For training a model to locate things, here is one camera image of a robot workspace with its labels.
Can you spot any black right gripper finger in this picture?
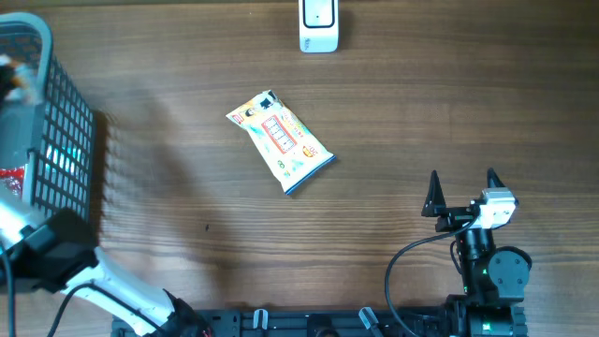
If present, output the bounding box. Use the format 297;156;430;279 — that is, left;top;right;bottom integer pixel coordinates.
421;170;446;217
487;168;504;188

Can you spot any yellow wet wipes pack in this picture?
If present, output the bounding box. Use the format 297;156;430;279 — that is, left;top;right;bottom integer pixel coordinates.
226;90;336;196

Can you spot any red candy bag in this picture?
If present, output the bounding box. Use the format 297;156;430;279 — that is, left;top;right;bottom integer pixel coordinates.
0;167;25;198

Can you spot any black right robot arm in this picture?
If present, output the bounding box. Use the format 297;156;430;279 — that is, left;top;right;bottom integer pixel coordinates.
421;169;533;337

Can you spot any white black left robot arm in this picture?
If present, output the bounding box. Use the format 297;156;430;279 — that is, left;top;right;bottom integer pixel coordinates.
1;188;212;337

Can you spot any white barcode scanner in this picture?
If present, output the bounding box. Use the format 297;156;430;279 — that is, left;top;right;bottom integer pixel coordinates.
298;0;340;53

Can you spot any grey black shopping basket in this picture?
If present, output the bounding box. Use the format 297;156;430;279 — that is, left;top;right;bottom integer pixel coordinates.
1;12;96;219

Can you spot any black right camera cable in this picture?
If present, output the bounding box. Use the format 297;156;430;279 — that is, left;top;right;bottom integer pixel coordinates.
384;212;483;337

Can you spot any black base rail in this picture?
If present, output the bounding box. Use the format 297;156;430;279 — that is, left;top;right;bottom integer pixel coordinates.
110;306;529;337

